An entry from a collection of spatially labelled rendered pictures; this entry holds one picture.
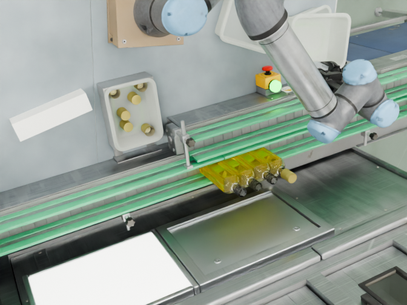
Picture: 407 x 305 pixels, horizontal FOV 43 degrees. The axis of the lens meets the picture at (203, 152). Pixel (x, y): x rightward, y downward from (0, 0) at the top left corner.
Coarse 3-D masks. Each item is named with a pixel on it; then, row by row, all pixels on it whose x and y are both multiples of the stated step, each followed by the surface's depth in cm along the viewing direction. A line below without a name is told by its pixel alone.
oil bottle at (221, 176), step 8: (200, 168) 178; (208, 168) 172; (216, 168) 170; (224, 168) 169; (208, 176) 174; (216, 176) 167; (224, 176) 164; (232, 176) 164; (216, 184) 169; (224, 184) 163; (232, 184) 162; (224, 192) 166; (232, 192) 164
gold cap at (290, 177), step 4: (284, 172) 165; (288, 172) 164; (292, 172) 164; (280, 176) 167; (284, 176) 165; (288, 176) 163; (292, 176) 163; (296, 176) 164; (288, 180) 163; (292, 180) 164
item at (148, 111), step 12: (120, 84) 161; (132, 84) 162; (108, 96) 168; (120, 96) 170; (144, 96) 174; (156, 96) 168; (108, 108) 162; (132, 108) 173; (144, 108) 175; (156, 108) 169; (120, 120) 173; (132, 120) 175; (144, 120) 177; (156, 120) 173; (120, 132) 174; (132, 132) 176; (156, 132) 175; (120, 144) 171; (132, 144) 171; (144, 144) 172
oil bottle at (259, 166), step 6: (240, 156) 175; (246, 156) 175; (252, 156) 174; (246, 162) 171; (252, 162) 170; (258, 162) 170; (264, 162) 169; (252, 168) 168; (258, 168) 167; (264, 168) 167; (258, 174) 167; (258, 180) 168
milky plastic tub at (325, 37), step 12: (300, 24) 157; (312, 24) 159; (324, 24) 161; (336, 24) 161; (348, 24) 157; (300, 36) 159; (312, 36) 161; (324, 36) 163; (336, 36) 161; (348, 36) 158; (312, 48) 162; (324, 48) 165; (336, 48) 162; (312, 60) 164; (324, 60) 166; (336, 60) 163
